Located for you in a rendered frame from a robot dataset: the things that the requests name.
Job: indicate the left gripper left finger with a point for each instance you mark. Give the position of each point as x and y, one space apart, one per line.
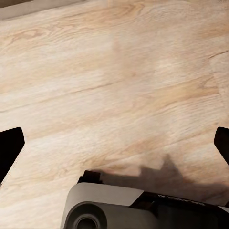
11 143

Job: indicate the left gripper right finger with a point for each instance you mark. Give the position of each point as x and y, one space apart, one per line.
221 141

